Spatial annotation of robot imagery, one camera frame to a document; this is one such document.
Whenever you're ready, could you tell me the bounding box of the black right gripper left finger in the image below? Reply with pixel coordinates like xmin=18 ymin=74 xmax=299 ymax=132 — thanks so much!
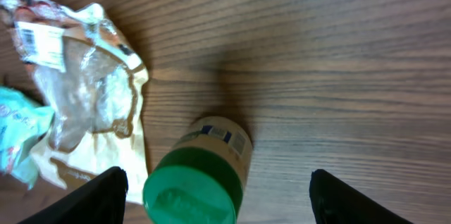
xmin=19 ymin=166 xmax=128 ymax=224

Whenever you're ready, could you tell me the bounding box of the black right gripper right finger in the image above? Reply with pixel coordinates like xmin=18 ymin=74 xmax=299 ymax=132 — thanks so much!
xmin=309 ymin=169 xmax=412 ymax=224

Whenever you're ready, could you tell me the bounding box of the green lid clear jar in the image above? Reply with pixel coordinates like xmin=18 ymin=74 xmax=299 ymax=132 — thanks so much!
xmin=142 ymin=116 xmax=253 ymax=224

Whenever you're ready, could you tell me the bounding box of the mint green wipes pack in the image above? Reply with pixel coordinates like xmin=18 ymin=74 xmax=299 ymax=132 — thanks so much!
xmin=1 ymin=87 xmax=54 ymax=189

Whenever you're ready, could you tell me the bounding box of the clear bag bread package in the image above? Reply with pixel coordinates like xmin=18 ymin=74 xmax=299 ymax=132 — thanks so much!
xmin=1 ymin=0 xmax=149 ymax=204

